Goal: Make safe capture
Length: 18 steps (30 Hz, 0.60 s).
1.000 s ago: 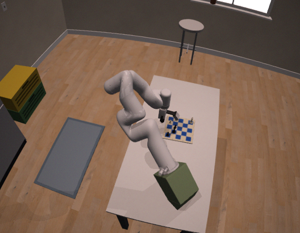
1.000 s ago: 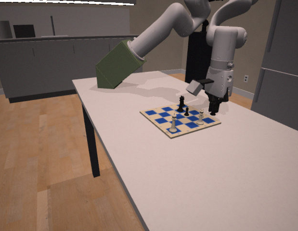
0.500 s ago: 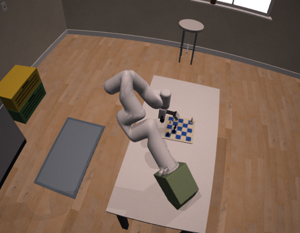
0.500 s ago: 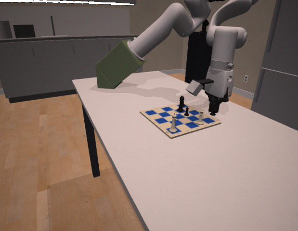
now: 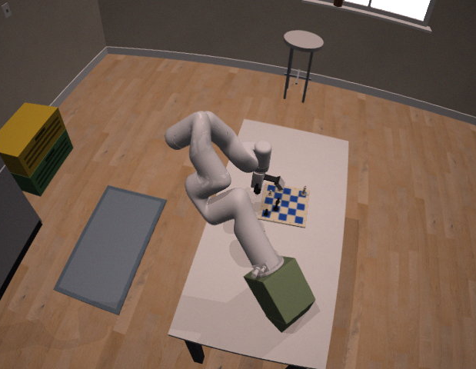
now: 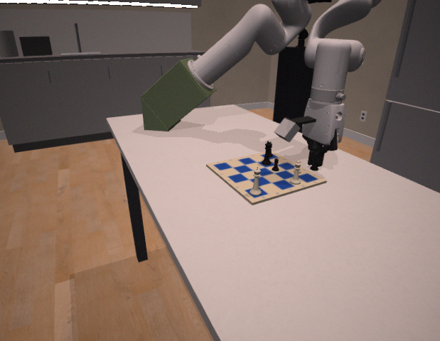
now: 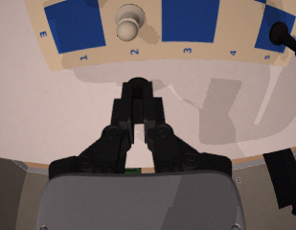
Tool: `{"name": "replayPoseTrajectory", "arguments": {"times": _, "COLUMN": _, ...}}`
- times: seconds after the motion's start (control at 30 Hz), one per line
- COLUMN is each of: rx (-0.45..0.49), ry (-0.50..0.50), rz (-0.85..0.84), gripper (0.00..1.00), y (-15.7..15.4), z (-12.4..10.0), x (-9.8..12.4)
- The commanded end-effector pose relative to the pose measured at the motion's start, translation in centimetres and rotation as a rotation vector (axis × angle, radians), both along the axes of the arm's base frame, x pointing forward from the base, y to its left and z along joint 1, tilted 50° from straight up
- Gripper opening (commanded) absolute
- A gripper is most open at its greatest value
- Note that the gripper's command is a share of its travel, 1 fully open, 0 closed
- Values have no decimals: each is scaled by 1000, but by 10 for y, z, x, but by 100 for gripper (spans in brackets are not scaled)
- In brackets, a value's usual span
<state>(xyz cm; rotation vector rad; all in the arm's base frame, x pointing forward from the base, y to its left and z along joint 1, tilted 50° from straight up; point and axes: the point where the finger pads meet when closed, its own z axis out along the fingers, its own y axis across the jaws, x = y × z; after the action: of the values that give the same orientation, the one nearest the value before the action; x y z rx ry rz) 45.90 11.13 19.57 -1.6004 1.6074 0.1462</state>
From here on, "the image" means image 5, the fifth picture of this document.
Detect blue and cream chessboard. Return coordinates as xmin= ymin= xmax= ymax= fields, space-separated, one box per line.
xmin=258 ymin=182 xmax=310 ymax=228

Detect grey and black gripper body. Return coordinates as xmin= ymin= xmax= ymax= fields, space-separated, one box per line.
xmin=251 ymin=171 xmax=267 ymax=189

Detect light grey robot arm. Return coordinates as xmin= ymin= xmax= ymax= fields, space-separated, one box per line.
xmin=165 ymin=111 xmax=285 ymax=278

